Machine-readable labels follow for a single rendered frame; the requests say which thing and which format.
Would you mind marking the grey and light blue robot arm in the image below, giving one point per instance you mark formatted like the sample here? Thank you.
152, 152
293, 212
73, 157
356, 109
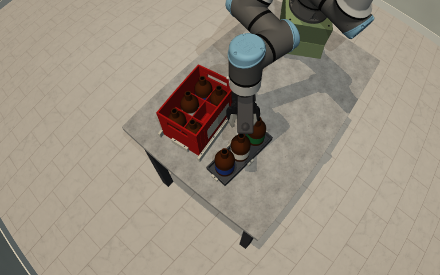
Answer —
270, 39

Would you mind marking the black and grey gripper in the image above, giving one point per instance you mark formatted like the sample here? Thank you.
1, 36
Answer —
231, 111

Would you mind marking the brown glass bottle with white label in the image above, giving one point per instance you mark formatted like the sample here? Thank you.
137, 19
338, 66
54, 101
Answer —
240, 147
189, 103

